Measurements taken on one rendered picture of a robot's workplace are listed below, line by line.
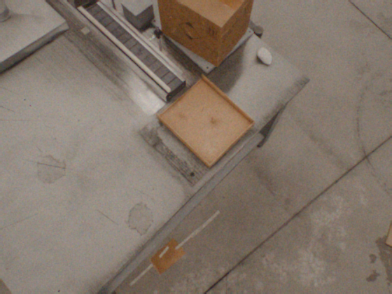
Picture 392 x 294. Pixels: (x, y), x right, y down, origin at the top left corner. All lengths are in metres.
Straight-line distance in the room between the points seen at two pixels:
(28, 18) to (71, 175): 0.70
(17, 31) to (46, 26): 0.11
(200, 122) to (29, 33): 0.79
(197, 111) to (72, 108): 0.49
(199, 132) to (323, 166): 1.16
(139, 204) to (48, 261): 0.33
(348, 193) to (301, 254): 0.48
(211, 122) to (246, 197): 0.88
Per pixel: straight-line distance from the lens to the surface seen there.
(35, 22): 1.75
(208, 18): 1.35
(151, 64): 1.52
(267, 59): 1.59
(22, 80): 1.68
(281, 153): 2.34
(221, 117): 1.46
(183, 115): 1.46
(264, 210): 2.23
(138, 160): 1.41
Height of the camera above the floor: 2.16
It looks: 66 degrees down
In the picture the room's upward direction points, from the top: 10 degrees clockwise
